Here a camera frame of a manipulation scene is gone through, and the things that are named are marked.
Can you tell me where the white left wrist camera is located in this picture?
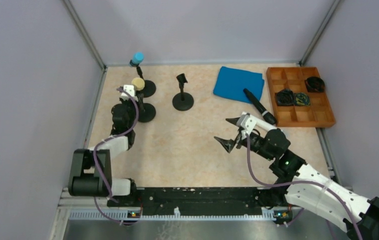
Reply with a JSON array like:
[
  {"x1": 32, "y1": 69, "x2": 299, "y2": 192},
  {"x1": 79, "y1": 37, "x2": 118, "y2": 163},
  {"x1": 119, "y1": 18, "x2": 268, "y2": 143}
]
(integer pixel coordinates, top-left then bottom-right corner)
[{"x1": 117, "y1": 84, "x2": 138, "y2": 101}]

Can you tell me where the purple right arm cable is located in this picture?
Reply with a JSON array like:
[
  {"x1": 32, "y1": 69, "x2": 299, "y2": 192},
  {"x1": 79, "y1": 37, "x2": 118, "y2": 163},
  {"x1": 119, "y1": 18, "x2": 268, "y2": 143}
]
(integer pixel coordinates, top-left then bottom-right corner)
[{"x1": 245, "y1": 135, "x2": 364, "y2": 240}]

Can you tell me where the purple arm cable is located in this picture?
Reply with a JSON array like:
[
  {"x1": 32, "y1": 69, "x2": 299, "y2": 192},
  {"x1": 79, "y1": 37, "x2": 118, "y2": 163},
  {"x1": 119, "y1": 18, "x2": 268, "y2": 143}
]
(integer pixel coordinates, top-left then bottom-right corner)
[
  {"x1": 92, "y1": 86, "x2": 141, "y2": 227},
  {"x1": 245, "y1": 135, "x2": 364, "y2": 240}
]

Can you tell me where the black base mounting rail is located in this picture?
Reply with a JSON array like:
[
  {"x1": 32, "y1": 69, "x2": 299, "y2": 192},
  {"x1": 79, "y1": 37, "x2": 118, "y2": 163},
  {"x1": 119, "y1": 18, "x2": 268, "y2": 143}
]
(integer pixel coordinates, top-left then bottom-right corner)
[{"x1": 107, "y1": 187, "x2": 291, "y2": 217}]

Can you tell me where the white toy microphone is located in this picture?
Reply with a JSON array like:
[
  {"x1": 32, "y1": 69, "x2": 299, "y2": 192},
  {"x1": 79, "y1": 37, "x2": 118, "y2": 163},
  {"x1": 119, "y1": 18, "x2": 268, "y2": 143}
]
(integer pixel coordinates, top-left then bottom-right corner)
[{"x1": 250, "y1": 114, "x2": 277, "y2": 132}]

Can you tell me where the blue folded cloth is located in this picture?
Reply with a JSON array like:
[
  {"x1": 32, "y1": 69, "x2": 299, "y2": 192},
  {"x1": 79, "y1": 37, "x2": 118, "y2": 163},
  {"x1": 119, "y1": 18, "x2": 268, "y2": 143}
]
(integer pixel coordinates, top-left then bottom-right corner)
[{"x1": 213, "y1": 66, "x2": 265, "y2": 104}]

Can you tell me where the wooden compartment tray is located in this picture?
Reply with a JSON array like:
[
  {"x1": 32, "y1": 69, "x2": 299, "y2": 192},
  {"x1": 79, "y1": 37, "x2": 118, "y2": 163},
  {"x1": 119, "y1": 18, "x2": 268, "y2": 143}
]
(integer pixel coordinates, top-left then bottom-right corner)
[{"x1": 266, "y1": 67, "x2": 336, "y2": 128}]

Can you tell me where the black toy microphone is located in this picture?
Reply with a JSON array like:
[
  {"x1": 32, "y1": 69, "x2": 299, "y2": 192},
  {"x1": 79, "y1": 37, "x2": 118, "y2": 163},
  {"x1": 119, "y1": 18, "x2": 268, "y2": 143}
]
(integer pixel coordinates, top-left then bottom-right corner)
[{"x1": 243, "y1": 88, "x2": 278, "y2": 125}]

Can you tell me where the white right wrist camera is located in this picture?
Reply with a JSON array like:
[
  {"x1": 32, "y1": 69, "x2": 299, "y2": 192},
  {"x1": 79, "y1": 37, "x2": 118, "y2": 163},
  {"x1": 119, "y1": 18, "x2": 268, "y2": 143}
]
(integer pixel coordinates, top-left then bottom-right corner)
[{"x1": 236, "y1": 112, "x2": 257, "y2": 139}]

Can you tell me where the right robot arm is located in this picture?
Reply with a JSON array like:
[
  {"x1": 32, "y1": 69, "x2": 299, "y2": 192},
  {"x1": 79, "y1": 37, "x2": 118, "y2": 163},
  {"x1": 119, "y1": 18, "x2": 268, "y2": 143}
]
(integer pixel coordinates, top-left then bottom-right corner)
[{"x1": 215, "y1": 113, "x2": 379, "y2": 240}]

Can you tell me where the black mic stand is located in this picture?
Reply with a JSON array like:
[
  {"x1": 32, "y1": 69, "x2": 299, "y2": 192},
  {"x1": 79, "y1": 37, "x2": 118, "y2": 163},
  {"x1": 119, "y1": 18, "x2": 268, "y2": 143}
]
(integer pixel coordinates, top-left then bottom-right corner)
[
  {"x1": 136, "y1": 66, "x2": 157, "y2": 98},
  {"x1": 172, "y1": 73, "x2": 194, "y2": 112},
  {"x1": 136, "y1": 90, "x2": 157, "y2": 123}
]

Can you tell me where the blue toy microphone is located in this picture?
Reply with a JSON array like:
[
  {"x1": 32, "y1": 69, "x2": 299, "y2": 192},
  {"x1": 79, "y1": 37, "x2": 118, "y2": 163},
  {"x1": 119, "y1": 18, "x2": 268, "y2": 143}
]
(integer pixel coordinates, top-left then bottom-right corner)
[{"x1": 129, "y1": 52, "x2": 145, "y2": 68}]

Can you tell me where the yellow black coiled cable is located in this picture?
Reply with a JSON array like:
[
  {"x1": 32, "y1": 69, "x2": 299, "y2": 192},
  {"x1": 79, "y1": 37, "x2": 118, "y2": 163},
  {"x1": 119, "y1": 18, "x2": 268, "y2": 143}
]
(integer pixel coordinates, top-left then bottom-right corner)
[{"x1": 294, "y1": 92, "x2": 311, "y2": 107}]

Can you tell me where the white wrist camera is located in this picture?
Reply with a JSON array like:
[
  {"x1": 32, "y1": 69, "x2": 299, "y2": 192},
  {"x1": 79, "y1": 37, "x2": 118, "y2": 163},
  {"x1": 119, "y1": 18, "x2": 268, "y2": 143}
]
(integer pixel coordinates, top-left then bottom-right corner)
[
  {"x1": 236, "y1": 112, "x2": 257, "y2": 139},
  {"x1": 117, "y1": 84, "x2": 138, "y2": 101}
]

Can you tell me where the yellow toy microphone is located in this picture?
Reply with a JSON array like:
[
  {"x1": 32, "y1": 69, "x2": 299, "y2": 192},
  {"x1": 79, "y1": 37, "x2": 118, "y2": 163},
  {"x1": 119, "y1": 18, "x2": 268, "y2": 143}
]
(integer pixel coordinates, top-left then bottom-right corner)
[{"x1": 131, "y1": 77, "x2": 146, "y2": 91}]

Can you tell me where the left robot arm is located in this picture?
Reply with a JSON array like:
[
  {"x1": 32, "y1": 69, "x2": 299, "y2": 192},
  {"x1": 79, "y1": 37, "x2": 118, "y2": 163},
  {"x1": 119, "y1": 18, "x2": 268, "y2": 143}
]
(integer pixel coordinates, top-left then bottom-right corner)
[{"x1": 68, "y1": 99, "x2": 139, "y2": 198}]

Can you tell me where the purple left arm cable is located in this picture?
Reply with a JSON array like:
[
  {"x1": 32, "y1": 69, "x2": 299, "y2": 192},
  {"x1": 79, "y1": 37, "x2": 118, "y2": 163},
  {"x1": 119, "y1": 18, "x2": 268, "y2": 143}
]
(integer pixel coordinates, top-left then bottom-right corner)
[{"x1": 92, "y1": 86, "x2": 141, "y2": 227}]

